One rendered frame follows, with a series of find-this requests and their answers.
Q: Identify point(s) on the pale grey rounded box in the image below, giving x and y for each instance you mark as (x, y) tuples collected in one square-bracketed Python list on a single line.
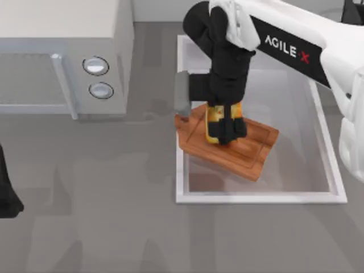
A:
[(182, 94)]

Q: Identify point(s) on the black stand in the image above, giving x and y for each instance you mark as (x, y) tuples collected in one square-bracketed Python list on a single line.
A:
[(354, 11)]

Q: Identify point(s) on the pale microwave oven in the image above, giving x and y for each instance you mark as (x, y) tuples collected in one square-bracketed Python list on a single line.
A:
[(57, 22)]

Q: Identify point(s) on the small round microwave knob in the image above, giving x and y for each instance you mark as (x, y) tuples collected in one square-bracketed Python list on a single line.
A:
[(101, 90)]

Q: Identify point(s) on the white sink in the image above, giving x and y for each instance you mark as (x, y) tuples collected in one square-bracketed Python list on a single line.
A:
[(327, 148)]

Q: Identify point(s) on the microwave glass door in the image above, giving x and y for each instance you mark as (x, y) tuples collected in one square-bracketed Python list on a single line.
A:
[(28, 82)]

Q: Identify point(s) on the large round microwave knob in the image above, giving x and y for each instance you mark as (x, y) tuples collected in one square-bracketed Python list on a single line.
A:
[(95, 65)]

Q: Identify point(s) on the wooden cutting board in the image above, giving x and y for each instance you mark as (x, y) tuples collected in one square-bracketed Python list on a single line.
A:
[(256, 142)]

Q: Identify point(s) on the yellow and orange container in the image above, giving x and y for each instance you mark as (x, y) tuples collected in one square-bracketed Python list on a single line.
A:
[(211, 125)]

